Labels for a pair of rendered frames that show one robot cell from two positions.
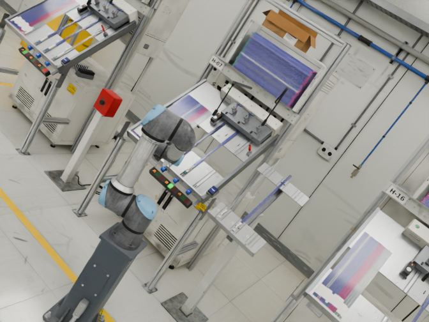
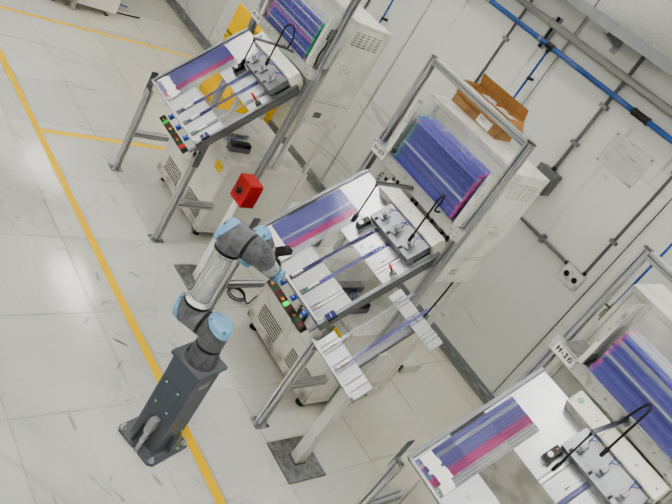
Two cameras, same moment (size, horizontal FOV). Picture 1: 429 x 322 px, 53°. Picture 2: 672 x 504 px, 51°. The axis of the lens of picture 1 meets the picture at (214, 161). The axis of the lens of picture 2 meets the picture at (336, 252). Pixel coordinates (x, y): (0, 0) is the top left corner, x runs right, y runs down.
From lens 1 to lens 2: 124 cm
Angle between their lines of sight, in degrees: 18
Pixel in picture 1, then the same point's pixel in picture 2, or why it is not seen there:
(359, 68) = (630, 156)
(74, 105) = (219, 186)
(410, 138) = not seen: outside the picture
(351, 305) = (460, 484)
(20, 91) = (169, 162)
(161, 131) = (230, 248)
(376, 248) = (520, 420)
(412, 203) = (580, 368)
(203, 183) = (324, 304)
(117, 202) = (189, 317)
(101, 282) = (172, 400)
